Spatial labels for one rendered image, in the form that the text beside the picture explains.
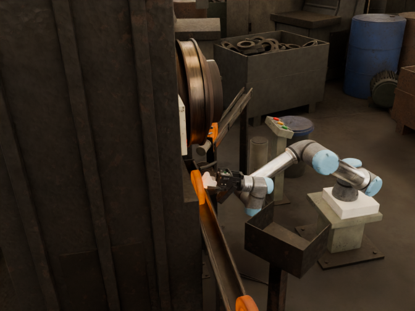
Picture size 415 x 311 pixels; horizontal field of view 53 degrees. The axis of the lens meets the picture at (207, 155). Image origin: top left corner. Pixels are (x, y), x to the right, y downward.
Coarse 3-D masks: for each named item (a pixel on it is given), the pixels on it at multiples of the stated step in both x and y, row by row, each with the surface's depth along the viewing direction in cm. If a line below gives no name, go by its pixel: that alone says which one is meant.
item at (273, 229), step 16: (272, 208) 179; (256, 224) 172; (272, 224) 181; (256, 240) 164; (272, 240) 158; (288, 240) 173; (304, 240) 173; (320, 240) 159; (272, 256) 161; (288, 256) 155; (304, 256) 152; (320, 256) 165; (272, 272) 176; (288, 272) 158; (304, 272) 157; (272, 288) 179; (272, 304) 183
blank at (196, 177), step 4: (192, 172) 182; (196, 172) 181; (192, 176) 184; (196, 176) 179; (200, 176) 179; (192, 180) 186; (196, 180) 178; (200, 180) 178; (196, 184) 177; (200, 184) 177; (196, 188) 177; (200, 188) 177; (196, 192) 178; (200, 192) 177; (200, 196) 178; (204, 196) 178; (200, 200) 179; (204, 200) 180; (200, 204) 183
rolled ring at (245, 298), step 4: (244, 296) 127; (248, 296) 126; (240, 300) 126; (244, 300) 124; (248, 300) 124; (252, 300) 124; (236, 304) 132; (240, 304) 127; (244, 304) 123; (248, 304) 122; (252, 304) 122; (236, 308) 132; (240, 308) 128; (244, 308) 123; (248, 308) 121; (252, 308) 121; (256, 308) 121
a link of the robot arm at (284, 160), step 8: (296, 144) 208; (304, 144) 204; (288, 152) 207; (296, 152) 206; (272, 160) 208; (280, 160) 206; (288, 160) 206; (296, 160) 207; (264, 168) 205; (272, 168) 205; (280, 168) 206; (264, 176) 204; (272, 176) 206; (240, 192) 200
